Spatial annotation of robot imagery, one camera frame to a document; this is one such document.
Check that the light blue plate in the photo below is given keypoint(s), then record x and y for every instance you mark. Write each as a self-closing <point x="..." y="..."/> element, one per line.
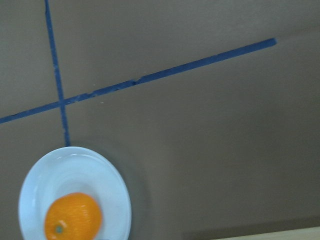
<point x="69" y="170"/>

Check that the orange fruit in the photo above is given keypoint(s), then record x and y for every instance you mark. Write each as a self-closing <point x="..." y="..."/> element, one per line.
<point x="75" y="216"/>

